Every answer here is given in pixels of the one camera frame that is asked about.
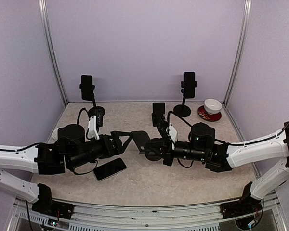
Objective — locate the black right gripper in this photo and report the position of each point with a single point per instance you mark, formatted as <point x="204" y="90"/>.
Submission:
<point x="165" y="145"/>

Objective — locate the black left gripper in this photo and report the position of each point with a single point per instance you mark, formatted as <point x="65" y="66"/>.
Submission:
<point x="110" y="151"/>

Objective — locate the brown-base plate phone stand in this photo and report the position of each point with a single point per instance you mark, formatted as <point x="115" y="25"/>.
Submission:
<point x="141" y="139"/>

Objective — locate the black smartphone silver edge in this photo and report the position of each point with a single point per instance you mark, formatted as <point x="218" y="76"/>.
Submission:
<point x="109" y="169"/>

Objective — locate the black folding phone stand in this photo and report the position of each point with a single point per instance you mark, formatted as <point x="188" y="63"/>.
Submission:
<point x="158" y="112"/>

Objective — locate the black round-base pole stand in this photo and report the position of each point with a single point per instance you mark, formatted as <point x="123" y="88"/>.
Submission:
<point x="182" y="109"/>

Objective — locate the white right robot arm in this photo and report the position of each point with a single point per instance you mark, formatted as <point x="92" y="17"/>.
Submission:
<point x="225" y="156"/>

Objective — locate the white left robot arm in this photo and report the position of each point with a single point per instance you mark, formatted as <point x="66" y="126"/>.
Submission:
<point x="69" y="152"/>

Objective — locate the red round saucer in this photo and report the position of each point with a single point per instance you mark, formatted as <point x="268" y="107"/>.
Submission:
<point x="208" y="117"/>

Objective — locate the light blue mug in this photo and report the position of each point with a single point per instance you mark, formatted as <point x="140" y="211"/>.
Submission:
<point x="54" y="134"/>

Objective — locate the white ceramic bowl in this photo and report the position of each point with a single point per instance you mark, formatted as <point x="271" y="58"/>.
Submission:
<point x="212" y="106"/>

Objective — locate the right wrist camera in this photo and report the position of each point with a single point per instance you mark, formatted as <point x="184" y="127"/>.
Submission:
<point x="167" y="131"/>

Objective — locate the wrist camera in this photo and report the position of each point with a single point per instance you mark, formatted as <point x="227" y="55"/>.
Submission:
<point x="167" y="131"/>
<point x="96" y="115"/>

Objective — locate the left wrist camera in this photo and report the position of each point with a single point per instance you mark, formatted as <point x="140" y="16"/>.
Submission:
<point x="96" y="115"/>

